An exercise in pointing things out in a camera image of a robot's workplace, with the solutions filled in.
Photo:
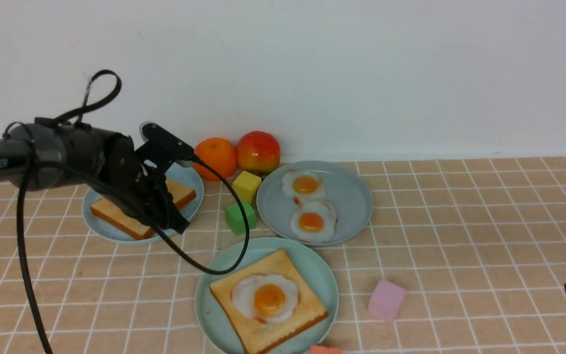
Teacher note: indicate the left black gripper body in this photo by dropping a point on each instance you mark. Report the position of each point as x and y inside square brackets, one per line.
[139, 188]

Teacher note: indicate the toast slice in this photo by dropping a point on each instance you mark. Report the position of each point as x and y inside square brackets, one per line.
[258, 338]
[108, 221]

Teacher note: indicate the fried egg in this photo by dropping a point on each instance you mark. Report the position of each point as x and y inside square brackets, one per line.
[267, 299]
[314, 222]
[303, 187]

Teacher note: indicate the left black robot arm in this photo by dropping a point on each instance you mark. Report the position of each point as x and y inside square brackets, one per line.
[44, 156]

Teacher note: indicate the light blue plate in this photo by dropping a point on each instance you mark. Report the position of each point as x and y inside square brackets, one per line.
[186, 176]

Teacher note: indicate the orange fruit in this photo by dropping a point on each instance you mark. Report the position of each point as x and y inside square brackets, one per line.
[218, 153]

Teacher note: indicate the green foam cube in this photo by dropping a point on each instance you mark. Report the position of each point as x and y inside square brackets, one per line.
[235, 220]

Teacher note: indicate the yellow foam cube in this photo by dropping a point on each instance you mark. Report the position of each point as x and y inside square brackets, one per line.
[246, 186]

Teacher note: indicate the red yellow apple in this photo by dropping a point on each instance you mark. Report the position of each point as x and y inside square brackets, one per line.
[258, 152]

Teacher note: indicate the fried egg front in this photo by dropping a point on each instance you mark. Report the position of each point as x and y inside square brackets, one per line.
[314, 222]

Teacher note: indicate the pale green plate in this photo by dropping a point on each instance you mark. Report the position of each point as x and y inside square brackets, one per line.
[314, 270]

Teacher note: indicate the grey blue egg plate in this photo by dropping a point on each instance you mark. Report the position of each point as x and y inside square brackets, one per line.
[348, 193]

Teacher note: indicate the red foam block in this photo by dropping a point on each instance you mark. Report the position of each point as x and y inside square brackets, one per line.
[319, 349]

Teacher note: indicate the pink foam cube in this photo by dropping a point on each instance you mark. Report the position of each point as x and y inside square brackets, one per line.
[385, 301]

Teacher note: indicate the checkered tan tablecloth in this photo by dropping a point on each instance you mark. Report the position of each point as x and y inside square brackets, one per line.
[479, 246]

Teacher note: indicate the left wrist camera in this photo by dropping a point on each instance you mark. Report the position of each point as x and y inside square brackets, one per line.
[163, 148]

